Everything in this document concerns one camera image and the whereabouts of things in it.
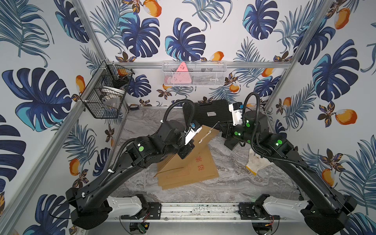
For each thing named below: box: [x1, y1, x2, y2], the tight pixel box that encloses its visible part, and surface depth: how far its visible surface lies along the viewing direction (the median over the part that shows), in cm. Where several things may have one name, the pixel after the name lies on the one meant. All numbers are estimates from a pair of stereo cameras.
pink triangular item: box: [172, 61, 192, 84], surface depth 92 cm
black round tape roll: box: [128, 103, 140, 111], surface depth 124 cm
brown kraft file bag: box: [153, 124, 220, 178], surface depth 89 cm
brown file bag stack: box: [153, 132, 220, 190], surface depth 87 cm
